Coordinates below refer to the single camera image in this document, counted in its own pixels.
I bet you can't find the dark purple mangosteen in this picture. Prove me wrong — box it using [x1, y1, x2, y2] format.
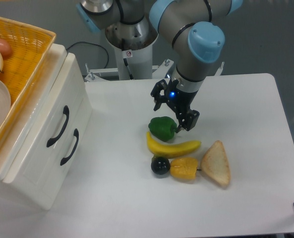
[150, 157, 170, 179]

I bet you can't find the green bell pepper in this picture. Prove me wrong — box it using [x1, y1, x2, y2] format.
[148, 116, 177, 142]

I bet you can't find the yellow bell pepper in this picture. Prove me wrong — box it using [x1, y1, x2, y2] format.
[170, 157, 202, 180]

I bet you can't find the black cable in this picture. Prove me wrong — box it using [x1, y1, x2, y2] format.
[66, 41, 110, 69]

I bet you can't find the white drawer cabinet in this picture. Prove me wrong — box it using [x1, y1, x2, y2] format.
[0, 44, 92, 211]

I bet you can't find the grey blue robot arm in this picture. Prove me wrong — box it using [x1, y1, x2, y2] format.
[76, 0, 242, 130]

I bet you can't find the triangular bread slice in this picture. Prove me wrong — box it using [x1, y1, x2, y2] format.
[200, 140, 231, 187]

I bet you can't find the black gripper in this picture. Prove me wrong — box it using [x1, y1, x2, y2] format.
[150, 77, 202, 133]

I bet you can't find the black bottom drawer handle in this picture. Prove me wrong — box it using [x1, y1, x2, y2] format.
[60, 128, 79, 166]

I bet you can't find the yellow banana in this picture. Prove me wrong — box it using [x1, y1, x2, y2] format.
[146, 132, 202, 159]

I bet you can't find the yellow woven basket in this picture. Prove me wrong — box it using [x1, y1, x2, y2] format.
[0, 17, 56, 141]

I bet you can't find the black top drawer handle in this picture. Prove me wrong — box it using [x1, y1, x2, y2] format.
[46, 105, 70, 147]

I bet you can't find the black drawer handle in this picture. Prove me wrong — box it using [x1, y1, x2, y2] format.
[46, 105, 70, 147]
[60, 128, 79, 166]

